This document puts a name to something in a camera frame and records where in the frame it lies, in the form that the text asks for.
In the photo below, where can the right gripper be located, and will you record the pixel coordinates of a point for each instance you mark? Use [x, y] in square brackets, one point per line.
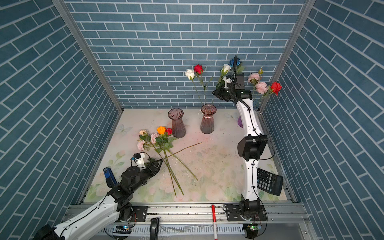
[219, 93]

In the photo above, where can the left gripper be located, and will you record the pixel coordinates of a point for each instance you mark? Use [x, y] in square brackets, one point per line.
[155, 169]

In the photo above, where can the white rose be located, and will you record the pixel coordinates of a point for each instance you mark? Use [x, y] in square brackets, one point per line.
[195, 78]
[226, 68]

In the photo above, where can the pale pink bud spray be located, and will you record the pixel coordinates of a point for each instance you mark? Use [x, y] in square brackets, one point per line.
[145, 136]

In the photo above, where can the purple blue gradient vase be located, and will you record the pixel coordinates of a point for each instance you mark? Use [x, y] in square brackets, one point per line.
[240, 123]

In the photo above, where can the pink carnation spray stem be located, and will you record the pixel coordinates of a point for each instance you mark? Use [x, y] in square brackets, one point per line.
[255, 79]

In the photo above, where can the red rose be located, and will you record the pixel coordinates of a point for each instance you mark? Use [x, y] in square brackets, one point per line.
[199, 70]
[273, 89]

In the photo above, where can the pink glass vase with ribbon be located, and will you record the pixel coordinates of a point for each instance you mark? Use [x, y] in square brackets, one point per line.
[207, 124]

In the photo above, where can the orange rose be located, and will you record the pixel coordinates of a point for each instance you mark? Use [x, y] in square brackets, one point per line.
[174, 180]

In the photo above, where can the red carnation stem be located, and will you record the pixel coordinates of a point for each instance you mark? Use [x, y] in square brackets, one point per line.
[170, 139]

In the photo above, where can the dark purple glass vase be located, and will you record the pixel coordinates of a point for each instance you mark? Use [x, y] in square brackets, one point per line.
[178, 127]

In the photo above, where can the pink rose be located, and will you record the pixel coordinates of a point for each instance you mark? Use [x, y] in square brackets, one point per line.
[163, 150]

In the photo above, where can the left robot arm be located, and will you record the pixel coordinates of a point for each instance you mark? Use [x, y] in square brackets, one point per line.
[115, 206]

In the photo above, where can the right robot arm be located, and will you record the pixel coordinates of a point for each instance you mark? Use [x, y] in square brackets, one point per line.
[250, 148]

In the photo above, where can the blue black handheld device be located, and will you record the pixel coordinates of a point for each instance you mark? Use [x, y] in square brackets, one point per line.
[110, 178]

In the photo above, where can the red white marker pen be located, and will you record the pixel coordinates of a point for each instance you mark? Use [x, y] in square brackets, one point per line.
[215, 230]

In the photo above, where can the black calculator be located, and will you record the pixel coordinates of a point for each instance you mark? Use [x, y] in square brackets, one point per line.
[269, 182]

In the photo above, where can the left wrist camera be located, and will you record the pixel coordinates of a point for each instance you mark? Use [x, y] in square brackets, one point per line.
[139, 159]

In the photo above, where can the aluminium mounting rail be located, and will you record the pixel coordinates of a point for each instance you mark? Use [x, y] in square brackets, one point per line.
[277, 212]

